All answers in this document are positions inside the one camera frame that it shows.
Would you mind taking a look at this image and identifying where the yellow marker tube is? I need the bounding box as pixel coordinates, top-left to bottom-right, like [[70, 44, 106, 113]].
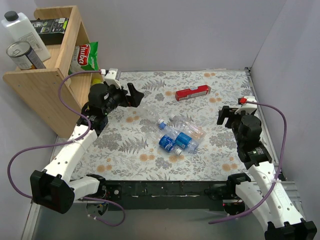
[[91, 78, 102, 86]]

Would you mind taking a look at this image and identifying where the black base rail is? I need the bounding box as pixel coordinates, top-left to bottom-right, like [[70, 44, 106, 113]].
[[98, 180, 246, 215]]

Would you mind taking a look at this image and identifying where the Pocari Sweat blue label bottle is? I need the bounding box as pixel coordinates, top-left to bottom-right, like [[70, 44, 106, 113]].
[[158, 122, 180, 156]]

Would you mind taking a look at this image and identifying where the black green box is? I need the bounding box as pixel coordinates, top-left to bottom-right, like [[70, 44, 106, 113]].
[[30, 17, 69, 46]]

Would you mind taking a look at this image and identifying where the clear bottle white cap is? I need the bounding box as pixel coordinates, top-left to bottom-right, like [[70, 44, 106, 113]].
[[169, 114, 206, 143]]

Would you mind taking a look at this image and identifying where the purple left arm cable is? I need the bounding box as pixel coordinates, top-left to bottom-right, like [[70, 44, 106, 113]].
[[7, 70, 126, 227]]

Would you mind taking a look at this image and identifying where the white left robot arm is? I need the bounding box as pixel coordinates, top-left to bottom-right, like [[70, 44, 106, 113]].
[[30, 83, 145, 214]]

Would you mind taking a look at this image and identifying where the white blue bottle cap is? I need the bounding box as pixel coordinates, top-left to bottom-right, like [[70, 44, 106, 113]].
[[174, 148, 182, 155]]

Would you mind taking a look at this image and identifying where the green white snack bag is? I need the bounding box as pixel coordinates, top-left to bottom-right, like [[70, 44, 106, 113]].
[[68, 42, 100, 75]]

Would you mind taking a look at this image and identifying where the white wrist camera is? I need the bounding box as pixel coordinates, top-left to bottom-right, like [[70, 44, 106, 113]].
[[235, 96, 257, 115], [100, 68, 122, 89]]

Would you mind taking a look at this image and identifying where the wooden shelf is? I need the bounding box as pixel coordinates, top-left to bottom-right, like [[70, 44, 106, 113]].
[[3, 5, 90, 138]]

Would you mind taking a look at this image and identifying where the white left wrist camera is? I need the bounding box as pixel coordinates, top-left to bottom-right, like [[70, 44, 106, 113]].
[[100, 68, 122, 89]]

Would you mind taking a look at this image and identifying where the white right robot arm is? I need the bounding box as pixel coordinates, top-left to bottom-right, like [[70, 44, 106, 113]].
[[217, 104, 317, 240]]

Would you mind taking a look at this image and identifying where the metal tin can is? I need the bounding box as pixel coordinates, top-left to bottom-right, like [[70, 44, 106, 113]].
[[6, 41, 46, 70]]

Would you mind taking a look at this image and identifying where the blue label crushed bottle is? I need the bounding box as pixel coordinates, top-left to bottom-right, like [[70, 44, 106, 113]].
[[175, 132, 199, 154]]

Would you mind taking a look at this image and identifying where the white bottle black cap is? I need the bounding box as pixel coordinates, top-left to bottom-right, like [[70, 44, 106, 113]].
[[1, 10, 51, 62]]

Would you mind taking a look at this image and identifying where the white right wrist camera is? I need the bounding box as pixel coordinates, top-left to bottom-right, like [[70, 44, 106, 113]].
[[235, 96, 257, 115]]

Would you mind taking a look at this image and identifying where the floral patterned table mat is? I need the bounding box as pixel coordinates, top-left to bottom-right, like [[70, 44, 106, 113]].
[[49, 70, 278, 182]]

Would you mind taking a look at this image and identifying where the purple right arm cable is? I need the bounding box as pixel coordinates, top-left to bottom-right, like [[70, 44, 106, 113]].
[[208, 101, 287, 224]]

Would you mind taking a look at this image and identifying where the red toothpaste box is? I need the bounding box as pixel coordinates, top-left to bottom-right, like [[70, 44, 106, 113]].
[[175, 85, 211, 101]]

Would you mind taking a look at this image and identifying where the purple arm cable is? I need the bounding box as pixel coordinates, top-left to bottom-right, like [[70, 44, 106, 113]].
[[208, 101, 287, 224], [7, 70, 126, 227]]

